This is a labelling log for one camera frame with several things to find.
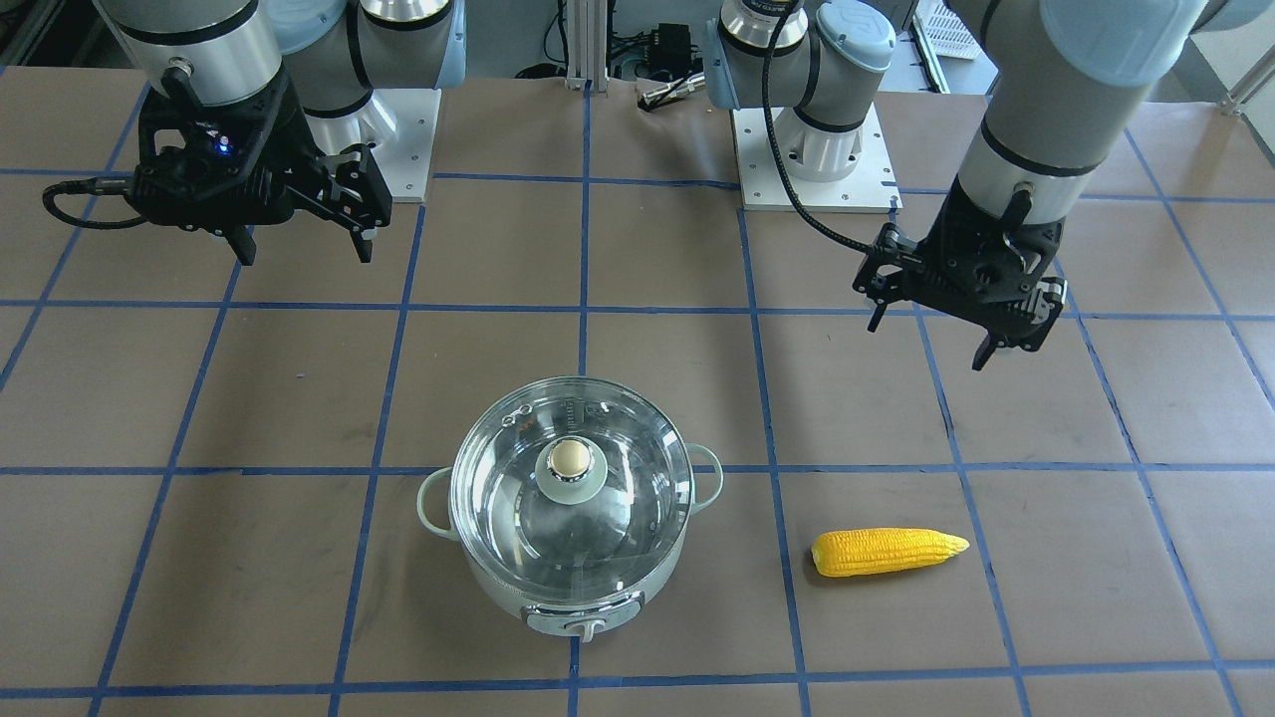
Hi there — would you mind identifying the pale green cooking pot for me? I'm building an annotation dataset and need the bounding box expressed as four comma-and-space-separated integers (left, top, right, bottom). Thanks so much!
416, 376, 724, 643

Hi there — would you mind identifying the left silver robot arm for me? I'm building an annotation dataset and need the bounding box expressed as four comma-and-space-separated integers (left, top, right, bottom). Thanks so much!
704, 1, 1269, 370

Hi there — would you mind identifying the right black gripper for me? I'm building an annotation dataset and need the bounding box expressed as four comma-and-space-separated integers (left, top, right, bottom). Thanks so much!
125, 70, 391, 267

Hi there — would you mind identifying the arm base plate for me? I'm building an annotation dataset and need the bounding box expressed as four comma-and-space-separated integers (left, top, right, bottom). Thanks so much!
259, 89, 442, 205
731, 106, 904, 214

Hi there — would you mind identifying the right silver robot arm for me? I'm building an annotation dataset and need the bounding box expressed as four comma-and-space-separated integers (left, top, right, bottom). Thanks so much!
99, 1, 465, 265

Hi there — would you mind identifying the black power adapter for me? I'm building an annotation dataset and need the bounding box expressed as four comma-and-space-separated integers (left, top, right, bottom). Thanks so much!
643, 23, 694, 77

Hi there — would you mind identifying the yellow corn cob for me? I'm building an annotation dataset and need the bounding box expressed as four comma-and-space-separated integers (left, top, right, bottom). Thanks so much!
811, 527, 970, 578

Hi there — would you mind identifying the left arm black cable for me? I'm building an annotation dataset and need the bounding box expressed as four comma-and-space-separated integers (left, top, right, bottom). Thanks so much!
761, 0, 884, 255

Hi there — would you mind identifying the glass pot lid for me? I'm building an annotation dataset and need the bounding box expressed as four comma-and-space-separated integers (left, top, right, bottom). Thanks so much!
449, 375, 694, 580

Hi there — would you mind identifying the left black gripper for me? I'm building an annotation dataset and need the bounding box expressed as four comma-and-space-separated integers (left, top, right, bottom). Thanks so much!
853, 180, 1067, 371

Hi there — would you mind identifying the aluminium frame post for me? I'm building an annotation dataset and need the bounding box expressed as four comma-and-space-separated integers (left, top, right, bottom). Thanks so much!
564, 0, 611, 94

